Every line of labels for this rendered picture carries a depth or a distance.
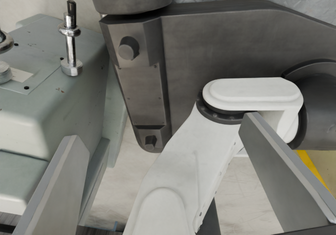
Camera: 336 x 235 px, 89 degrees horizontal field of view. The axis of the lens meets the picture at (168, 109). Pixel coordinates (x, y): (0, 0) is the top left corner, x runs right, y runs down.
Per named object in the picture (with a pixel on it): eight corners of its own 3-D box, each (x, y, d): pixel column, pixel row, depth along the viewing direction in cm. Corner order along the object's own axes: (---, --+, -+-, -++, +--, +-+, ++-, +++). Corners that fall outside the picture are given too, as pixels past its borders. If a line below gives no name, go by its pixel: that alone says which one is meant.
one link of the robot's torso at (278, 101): (287, 70, 42) (318, 106, 32) (263, 126, 55) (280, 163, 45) (201, 73, 44) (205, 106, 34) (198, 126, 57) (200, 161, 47)
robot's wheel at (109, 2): (173, -25, 48) (167, -17, 33) (174, -4, 52) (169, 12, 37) (105, -19, 50) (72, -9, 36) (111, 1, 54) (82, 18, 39)
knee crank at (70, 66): (61, -5, 45) (48, 0, 40) (85, 4, 46) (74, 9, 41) (67, 67, 59) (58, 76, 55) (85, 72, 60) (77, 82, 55)
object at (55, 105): (46, 12, 81) (-127, 80, 36) (114, 35, 85) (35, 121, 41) (62, 122, 133) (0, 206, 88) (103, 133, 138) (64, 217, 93)
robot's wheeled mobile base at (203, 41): (356, -26, 43) (587, -3, 18) (282, 119, 77) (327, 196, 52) (114, -6, 50) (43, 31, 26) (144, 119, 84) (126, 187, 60)
